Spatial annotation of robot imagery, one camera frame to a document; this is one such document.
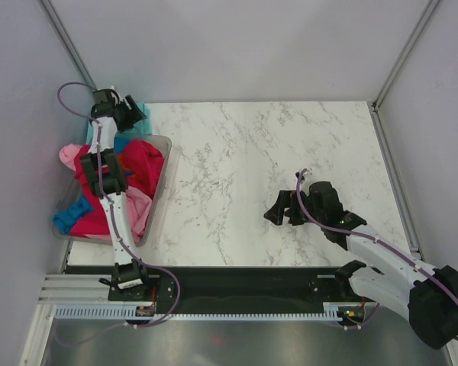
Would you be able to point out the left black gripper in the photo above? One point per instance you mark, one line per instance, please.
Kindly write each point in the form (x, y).
(135, 115)

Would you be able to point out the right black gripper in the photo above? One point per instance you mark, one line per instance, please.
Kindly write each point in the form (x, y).
(286, 199)

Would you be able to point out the teal t shirt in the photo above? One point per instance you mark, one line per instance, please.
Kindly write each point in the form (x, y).
(141, 122)

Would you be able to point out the grey plastic bin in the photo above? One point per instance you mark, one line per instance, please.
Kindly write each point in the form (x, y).
(73, 193)

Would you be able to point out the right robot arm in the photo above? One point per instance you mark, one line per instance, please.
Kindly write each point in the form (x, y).
(422, 294)

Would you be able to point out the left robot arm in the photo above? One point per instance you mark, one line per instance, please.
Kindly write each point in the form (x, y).
(108, 182)

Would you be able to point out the magenta t shirt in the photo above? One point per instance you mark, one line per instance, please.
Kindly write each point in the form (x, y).
(142, 159)

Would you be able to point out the blue t shirt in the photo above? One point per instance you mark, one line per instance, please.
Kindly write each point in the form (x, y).
(66, 219)

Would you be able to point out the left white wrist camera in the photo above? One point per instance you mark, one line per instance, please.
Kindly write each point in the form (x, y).
(116, 91)

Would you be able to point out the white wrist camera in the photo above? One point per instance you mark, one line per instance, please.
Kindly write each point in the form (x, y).
(303, 174)
(116, 91)

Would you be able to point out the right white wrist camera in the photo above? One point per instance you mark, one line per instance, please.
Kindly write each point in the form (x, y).
(303, 174)

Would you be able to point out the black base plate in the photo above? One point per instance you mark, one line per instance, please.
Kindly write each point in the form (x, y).
(260, 305)

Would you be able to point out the aluminium frame rail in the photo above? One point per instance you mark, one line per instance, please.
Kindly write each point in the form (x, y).
(76, 289)

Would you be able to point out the white slotted cable duct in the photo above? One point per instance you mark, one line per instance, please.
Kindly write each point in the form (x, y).
(136, 313)

